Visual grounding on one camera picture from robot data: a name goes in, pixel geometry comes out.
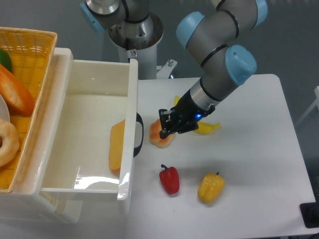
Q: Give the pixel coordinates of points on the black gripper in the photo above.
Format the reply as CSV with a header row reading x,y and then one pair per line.
x,y
183,117

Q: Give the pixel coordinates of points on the white top drawer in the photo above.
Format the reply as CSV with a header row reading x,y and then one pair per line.
x,y
99,95

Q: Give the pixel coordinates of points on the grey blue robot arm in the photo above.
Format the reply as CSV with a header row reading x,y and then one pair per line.
x,y
205,38

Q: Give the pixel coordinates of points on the white drawer cabinet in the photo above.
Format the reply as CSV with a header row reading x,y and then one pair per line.
x,y
27,201

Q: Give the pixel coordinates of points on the knotted bread roll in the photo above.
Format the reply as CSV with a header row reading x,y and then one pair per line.
x,y
154,136

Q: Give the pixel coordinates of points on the yellow banana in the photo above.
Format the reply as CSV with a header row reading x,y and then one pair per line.
x,y
207,128

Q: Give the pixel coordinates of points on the orange cheese wedge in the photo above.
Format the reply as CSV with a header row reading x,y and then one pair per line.
x,y
116,146

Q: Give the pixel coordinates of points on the red bell pepper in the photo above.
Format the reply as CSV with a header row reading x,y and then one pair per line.
x,y
169,179

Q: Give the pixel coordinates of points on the yellow bell pepper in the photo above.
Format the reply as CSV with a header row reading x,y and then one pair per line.
x,y
210,187

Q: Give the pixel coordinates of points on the orange baguette bread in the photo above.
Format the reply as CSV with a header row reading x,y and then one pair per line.
x,y
16,95

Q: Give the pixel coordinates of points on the yellow woven basket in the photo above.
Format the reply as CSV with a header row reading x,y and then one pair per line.
x,y
31,52

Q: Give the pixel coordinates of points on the tan bagel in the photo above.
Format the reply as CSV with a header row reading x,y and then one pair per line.
x,y
10,142

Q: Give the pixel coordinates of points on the white plate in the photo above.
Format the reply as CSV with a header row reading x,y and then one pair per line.
x,y
4,112

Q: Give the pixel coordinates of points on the green pepper in basket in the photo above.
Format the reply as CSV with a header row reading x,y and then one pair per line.
x,y
5,60

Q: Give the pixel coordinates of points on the black device at edge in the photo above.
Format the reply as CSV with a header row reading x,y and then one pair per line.
x,y
310,214

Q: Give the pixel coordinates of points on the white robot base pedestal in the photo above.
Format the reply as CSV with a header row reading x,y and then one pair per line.
x,y
140,41

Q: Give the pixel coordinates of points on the white chair frame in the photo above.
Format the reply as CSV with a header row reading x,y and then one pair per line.
x,y
313,108

